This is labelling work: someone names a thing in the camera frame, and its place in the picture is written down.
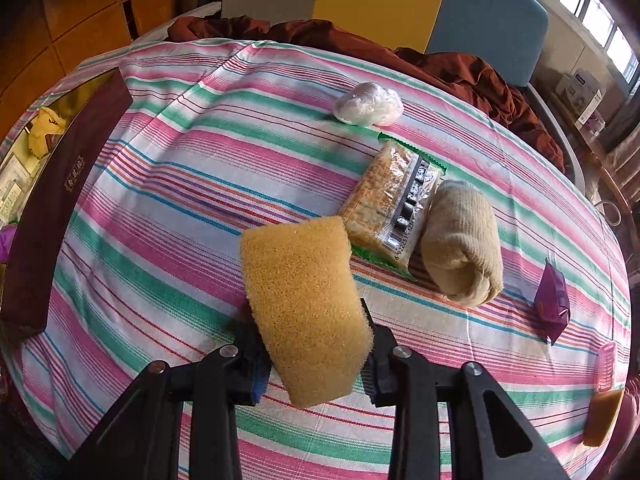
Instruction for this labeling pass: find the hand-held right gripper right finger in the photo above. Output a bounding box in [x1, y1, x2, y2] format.
[357, 299, 571, 480]

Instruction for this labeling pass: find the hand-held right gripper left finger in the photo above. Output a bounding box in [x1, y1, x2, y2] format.
[62, 305, 273, 480]

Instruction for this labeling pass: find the large yellow sponge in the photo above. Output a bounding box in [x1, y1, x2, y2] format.
[240, 215, 376, 408]

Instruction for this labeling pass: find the maroon gift box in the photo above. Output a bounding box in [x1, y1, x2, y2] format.
[0, 66, 134, 337]

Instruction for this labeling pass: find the beige carton with barcode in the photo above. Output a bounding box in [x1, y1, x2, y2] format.
[0, 180, 25, 223]

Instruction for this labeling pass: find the green beige small carton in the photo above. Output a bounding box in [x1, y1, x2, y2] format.
[4, 156, 37, 185]

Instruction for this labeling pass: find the beige rolled sock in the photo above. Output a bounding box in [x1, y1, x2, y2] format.
[420, 180, 505, 307]

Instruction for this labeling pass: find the cracker packet with silver label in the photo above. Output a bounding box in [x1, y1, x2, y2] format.
[339, 132, 447, 281]

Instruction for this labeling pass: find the purple snack packet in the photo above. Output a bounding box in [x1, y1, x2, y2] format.
[533, 258, 572, 345]

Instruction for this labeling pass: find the striped bed sheet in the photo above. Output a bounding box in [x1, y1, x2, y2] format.
[0, 37, 633, 480]

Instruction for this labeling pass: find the orange soap bar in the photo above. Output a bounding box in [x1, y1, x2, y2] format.
[582, 387, 626, 448]

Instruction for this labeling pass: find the pink comb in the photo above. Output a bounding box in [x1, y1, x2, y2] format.
[597, 341, 617, 393]

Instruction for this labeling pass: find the plastic wrapped white bundle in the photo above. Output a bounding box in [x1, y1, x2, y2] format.
[332, 81, 403, 127]

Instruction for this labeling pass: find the rust brown quilt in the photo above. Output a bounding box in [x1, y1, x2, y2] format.
[167, 16, 566, 173]

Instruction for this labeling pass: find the white appliance box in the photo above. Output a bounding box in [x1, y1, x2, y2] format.
[555, 67, 604, 128]

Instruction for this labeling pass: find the wooden cabinet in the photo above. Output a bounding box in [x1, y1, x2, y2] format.
[0, 0, 203, 126]

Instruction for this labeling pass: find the window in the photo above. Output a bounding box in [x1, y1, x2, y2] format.
[530, 0, 640, 86]

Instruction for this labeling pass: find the grey bed frame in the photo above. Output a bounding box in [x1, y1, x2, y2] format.
[522, 82, 587, 184]

